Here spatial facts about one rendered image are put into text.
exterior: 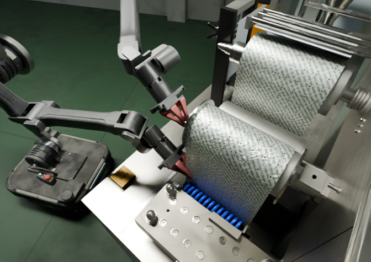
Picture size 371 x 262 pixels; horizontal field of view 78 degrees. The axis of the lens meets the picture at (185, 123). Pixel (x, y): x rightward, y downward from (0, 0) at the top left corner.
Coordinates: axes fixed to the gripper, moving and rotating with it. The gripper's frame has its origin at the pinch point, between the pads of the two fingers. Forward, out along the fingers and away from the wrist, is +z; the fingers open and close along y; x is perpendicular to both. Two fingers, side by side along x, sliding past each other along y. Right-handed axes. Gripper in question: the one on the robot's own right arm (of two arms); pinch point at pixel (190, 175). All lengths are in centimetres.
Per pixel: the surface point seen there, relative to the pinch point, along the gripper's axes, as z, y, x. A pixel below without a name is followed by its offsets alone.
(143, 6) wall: -199, -244, -228
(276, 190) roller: 9.9, -0.4, 28.0
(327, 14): -7, -75, 27
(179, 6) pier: -146, -258, -182
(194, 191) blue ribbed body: 4.3, 2.6, -0.5
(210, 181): 3.5, 0.3, 8.2
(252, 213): 16.1, 0.3, 13.8
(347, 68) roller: 3, -30, 40
